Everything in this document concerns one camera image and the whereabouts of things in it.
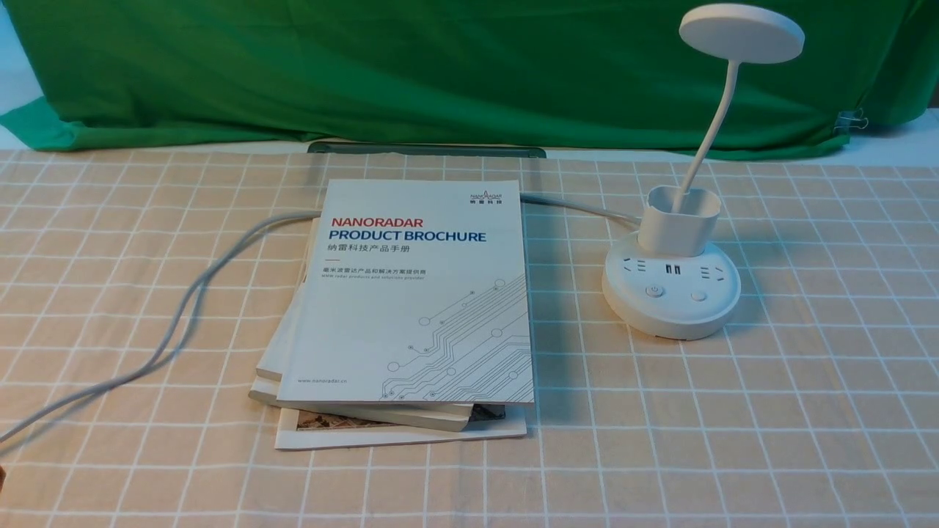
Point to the white desk lamp with sockets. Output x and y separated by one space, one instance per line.
667 278

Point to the white Nanoradar product brochure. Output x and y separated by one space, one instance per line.
416 292

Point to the middle book in stack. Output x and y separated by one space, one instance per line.
272 364

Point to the bottom magazine in stack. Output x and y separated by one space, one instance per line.
303 430

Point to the beige checkered tablecloth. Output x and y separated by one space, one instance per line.
815 407

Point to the metal binder clip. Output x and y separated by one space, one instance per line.
852 120

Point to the green backdrop cloth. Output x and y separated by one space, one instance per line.
581 74

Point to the dark cable tray slot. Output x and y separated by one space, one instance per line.
359 148

